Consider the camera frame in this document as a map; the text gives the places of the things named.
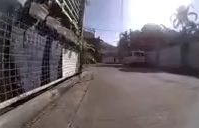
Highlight grey-brown concrete road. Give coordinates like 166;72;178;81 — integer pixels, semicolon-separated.
23;64;199;128

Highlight long grey boundary wall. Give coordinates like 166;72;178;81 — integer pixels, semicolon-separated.
145;39;199;80

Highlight pale concrete kerb strip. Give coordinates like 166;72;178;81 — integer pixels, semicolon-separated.
0;68;95;128

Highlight white vehicle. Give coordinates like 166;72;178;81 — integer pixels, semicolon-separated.
121;49;147;66

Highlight palm tree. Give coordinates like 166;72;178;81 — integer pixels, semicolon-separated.
170;3;199;34

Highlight trees behind wall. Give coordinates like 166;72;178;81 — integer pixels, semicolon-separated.
116;23;175;51

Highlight distant building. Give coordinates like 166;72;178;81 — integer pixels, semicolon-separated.
100;43;120;64

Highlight tiled building with shutter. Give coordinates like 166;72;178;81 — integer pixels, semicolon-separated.
0;0;88;115

